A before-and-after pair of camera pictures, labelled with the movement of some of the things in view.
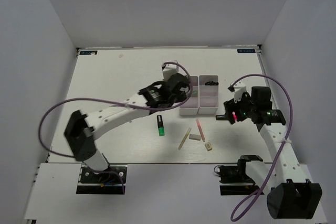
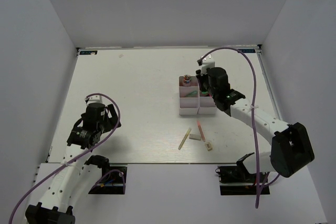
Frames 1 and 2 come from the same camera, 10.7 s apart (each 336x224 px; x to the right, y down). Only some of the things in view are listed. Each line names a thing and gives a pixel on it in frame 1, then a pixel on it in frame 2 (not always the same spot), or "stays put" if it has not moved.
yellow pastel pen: x=185 y=138 stays put
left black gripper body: x=177 y=98 to x=108 y=123
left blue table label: x=88 y=52 stays put
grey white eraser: x=195 y=137 stays put
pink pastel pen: x=200 y=129 stays put
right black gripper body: x=242 y=108 to x=203 y=81
